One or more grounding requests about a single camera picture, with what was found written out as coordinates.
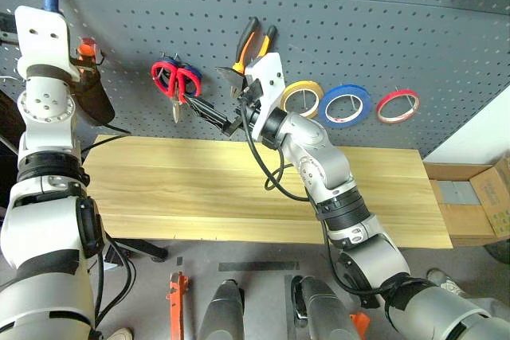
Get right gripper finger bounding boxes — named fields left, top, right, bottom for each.
left=186, top=96, right=232, bottom=123
left=190, top=104, right=226, bottom=131

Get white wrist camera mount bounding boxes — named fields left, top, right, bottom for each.
left=14, top=5, right=80, bottom=83
left=243, top=52, right=286, bottom=139

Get orange black combination pliers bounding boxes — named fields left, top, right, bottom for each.
left=215, top=17, right=278, bottom=100

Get black plastic cup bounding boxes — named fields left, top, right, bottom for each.
left=73, top=71, right=117, bottom=126

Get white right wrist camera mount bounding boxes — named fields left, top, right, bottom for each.
left=243, top=52, right=286, bottom=139

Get blue handled scissors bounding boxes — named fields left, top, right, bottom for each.
left=160, top=51, right=193, bottom=123

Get grey pegboard wall panel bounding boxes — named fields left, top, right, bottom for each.
left=0, top=0, right=510, bottom=158

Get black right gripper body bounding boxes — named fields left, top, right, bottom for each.
left=222, top=79, right=265, bottom=137

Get blue tape roll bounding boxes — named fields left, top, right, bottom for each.
left=318, top=84, right=373, bottom=131

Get orange black screwdriver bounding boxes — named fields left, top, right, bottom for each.
left=76, top=37, right=99, bottom=75

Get red tape roll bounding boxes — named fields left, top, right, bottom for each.
left=375, top=88, right=421, bottom=126

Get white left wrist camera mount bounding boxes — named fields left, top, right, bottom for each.
left=14, top=5, right=80, bottom=83

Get grey shoe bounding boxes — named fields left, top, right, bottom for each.
left=426, top=268, right=466, bottom=298

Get brown cardboard box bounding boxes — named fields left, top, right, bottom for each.
left=422, top=155, right=510, bottom=248

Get dark grey rounded cover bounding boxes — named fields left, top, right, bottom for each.
left=198, top=279, right=245, bottom=340
left=292, top=275, right=362, bottom=340

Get black cabinet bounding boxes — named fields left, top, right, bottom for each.
left=0, top=88, right=27, bottom=154

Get yellow tape roll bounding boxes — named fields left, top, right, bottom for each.
left=279, top=80, right=325, bottom=119

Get red handled scissors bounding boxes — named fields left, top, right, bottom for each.
left=151, top=61, right=202, bottom=111

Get orange metal bracket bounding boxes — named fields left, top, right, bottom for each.
left=166, top=271, right=190, bottom=340

